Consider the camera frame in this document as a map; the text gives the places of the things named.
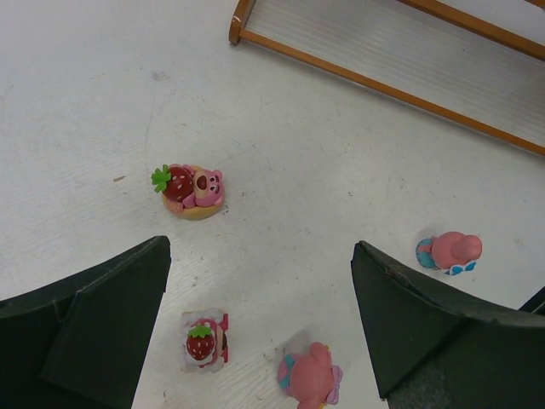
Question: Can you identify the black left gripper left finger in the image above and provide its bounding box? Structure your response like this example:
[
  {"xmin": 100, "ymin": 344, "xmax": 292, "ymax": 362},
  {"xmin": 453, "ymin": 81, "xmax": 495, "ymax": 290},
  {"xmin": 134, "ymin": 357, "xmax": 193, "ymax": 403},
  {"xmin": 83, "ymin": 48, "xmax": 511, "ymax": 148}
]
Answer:
[{"xmin": 1, "ymin": 236, "xmax": 171, "ymax": 408}]

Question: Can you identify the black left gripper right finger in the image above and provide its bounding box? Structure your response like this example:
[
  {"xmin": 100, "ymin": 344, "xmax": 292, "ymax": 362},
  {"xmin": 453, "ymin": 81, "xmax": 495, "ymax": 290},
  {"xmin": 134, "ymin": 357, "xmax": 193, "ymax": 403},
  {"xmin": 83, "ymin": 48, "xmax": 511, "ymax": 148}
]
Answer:
[{"xmin": 351, "ymin": 242, "xmax": 545, "ymax": 408}]

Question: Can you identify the orange wooden tiered shelf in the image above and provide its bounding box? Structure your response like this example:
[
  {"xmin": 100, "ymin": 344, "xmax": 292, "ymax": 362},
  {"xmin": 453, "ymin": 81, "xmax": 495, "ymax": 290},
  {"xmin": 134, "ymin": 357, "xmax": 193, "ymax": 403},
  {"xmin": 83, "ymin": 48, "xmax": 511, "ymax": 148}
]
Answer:
[{"xmin": 228, "ymin": 0, "xmax": 544, "ymax": 155}]

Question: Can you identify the pink pig bow toy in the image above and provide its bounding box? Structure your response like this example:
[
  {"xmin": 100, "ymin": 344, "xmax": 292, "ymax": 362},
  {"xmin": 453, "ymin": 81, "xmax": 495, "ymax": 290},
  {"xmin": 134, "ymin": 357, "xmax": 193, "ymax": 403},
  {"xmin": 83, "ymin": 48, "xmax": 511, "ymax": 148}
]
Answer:
[{"xmin": 277, "ymin": 342, "xmax": 343, "ymax": 409}]

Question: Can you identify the strawberry cake slice toy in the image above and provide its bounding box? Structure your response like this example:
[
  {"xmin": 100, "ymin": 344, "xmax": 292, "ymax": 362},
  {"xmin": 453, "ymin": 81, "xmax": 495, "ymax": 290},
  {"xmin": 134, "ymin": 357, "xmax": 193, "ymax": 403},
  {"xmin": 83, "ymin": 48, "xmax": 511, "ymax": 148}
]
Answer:
[{"xmin": 181, "ymin": 308, "xmax": 229, "ymax": 373}]

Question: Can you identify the strawberry bear donut toy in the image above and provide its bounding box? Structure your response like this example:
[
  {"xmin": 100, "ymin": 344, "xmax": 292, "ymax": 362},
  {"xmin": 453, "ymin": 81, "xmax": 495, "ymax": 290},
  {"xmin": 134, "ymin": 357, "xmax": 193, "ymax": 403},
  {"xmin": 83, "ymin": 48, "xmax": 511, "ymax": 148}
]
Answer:
[{"xmin": 151, "ymin": 164, "xmax": 226, "ymax": 220}]

